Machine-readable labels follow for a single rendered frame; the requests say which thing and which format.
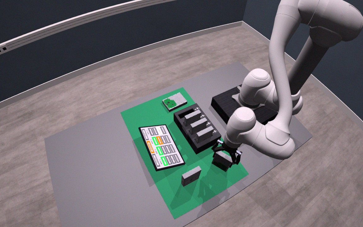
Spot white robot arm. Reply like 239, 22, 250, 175
224, 0, 363, 160

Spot grey hard drive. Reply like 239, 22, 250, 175
162, 92, 187, 112
212, 151, 232, 172
189, 118, 207, 134
184, 110, 201, 126
195, 126, 214, 143
181, 166, 202, 187

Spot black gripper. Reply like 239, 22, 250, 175
211, 139, 242, 168

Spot black-framed status screen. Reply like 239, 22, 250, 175
138, 124, 185, 171

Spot green flat mat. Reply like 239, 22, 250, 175
121, 87, 249, 219

